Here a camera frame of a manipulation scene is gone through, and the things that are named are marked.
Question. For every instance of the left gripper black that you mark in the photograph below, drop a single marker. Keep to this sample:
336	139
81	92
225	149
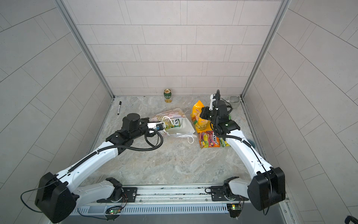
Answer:
151	122

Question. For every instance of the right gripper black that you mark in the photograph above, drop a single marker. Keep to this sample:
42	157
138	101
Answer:
204	113

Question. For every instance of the white paper bag pig print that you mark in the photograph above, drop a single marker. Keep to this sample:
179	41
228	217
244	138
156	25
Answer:
185	131

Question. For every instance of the orange yellow snack bag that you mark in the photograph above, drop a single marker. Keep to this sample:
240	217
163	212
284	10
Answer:
196	111

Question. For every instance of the large yellow snack bag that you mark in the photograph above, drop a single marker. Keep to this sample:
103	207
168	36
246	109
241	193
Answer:
202	126

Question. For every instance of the orange blue snack bag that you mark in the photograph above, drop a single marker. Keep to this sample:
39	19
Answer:
208	140

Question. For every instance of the green savoria snack bag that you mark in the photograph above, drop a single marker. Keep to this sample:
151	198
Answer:
223	143

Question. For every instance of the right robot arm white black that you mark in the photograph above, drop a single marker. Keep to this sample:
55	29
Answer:
267	184

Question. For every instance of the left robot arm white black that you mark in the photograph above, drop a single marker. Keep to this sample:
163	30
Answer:
59	194

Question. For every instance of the dark green snack bag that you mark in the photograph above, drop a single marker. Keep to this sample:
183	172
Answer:
172	123

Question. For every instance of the striped ceramic mug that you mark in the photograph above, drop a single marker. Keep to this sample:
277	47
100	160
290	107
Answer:
234	101

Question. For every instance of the green drink can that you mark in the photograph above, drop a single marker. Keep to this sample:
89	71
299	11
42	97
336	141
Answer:
168	95

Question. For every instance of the teal ceramic cup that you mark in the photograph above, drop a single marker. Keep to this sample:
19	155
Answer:
252	143

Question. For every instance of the left circuit board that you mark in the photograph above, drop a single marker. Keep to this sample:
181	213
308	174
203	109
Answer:
114	210

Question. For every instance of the circuit board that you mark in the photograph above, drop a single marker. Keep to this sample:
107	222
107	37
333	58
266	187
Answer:
114	210
234	210

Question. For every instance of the right circuit board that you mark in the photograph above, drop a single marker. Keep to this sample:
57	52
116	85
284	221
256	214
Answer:
234	210

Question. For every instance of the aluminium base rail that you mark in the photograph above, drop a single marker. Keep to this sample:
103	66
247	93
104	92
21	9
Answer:
145	194

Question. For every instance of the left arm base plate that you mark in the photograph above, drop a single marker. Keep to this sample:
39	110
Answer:
128	194

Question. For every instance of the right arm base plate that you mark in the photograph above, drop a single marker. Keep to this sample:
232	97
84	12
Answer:
223	194

